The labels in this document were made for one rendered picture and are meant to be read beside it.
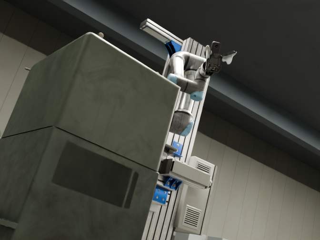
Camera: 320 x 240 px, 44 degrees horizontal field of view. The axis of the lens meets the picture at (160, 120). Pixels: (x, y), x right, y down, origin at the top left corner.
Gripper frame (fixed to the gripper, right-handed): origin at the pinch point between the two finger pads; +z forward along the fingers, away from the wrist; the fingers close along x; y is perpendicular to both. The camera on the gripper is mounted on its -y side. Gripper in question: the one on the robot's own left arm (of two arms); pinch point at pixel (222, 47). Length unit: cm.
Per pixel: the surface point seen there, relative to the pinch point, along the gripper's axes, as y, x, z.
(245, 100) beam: -158, -193, -416
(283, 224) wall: 11, -416, -675
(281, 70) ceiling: -181, -211, -331
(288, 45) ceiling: -184, -186, -267
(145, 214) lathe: 86, 29, 13
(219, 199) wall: -12, -231, -603
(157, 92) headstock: 38, 32, 18
